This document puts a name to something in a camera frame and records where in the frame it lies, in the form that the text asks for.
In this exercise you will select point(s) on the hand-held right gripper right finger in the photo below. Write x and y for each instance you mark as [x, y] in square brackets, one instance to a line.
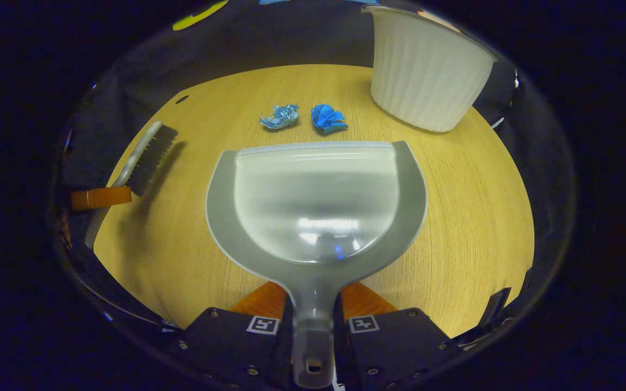
[400, 347]

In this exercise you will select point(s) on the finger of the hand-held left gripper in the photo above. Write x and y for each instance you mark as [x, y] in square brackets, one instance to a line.
[101, 197]

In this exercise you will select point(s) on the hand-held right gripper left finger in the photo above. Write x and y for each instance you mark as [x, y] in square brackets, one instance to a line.
[226, 342]

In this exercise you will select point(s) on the small white broom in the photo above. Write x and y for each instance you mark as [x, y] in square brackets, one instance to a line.
[152, 155]

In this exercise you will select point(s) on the grey white dustpan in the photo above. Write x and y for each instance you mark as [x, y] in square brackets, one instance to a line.
[318, 206]

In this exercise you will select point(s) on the light blue paper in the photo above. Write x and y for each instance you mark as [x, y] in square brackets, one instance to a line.
[280, 117]

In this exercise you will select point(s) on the bright blue paper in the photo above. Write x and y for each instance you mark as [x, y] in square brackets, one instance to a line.
[328, 119]

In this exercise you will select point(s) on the white ribbed garbage bin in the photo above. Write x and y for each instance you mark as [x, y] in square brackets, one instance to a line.
[427, 70]

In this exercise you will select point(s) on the wooden desktop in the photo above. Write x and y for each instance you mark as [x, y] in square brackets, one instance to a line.
[454, 217]

